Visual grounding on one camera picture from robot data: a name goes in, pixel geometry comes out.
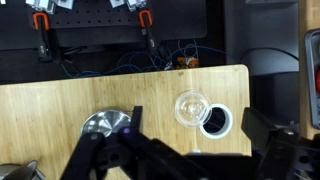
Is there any grey plastic tray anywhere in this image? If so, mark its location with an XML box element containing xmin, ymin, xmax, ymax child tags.
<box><xmin>304</xmin><ymin>29</ymin><xmax>320</xmax><ymax>130</ymax></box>

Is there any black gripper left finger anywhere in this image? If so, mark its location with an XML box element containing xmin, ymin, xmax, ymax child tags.
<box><xmin>61</xmin><ymin>106</ymin><xmax>143</xmax><ymax>180</ymax></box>

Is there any blue cable bundle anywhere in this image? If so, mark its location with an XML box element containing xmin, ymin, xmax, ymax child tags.
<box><xmin>61</xmin><ymin>39</ymin><xmax>228</xmax><ymax>80</ymax></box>

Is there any glass electric kettle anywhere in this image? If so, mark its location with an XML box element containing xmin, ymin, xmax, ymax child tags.
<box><xmin>0</xmin><ymin>160</ymin><xmax>46</xmax><ymax>180</ymax></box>

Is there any orange black clamp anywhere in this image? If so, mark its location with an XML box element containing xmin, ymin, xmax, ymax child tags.
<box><xmin>139</xmin><ymin>10</ymin><xmax>157</xmax><ymax>54</ymax></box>
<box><xmin>33</xmin><ymin>12</ymin><xmax>52</xmax><ymax>62</ymax></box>

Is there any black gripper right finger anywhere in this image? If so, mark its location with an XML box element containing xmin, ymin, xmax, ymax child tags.
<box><xmin>242</xmin><ymin>108</ymin><xmax>299</xmax><ymax>180</ymax></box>

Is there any black perforated board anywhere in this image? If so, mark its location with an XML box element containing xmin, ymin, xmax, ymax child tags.
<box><xmin>27</xmin><ymin>0</ymin><xmax>208</xmax><ymax>41</ymax></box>

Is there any right orange black clamp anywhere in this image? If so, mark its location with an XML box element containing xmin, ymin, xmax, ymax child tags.
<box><xmin>139</xmin><ymin>10</ymin><xmax>157</xmax><ymax>54</ymax></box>

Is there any left orange black clamp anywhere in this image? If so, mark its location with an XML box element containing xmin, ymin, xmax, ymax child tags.
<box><xmin>33</xmin><ymin>12</ymin><xmax>52</xmax><ymax>62</ymax></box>

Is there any stainless steel pot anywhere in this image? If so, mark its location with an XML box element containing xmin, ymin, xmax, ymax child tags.
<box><xmin>81</xmin><ymin>110</ymin><xmax>131</xmax><ymax>137</ymax></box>

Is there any white table grommet ring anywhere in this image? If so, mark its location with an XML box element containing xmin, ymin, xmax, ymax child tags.
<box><xmin>199</xmin><ymin>103</ymin><xmax>234</xmax><ymax>140</ymax></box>

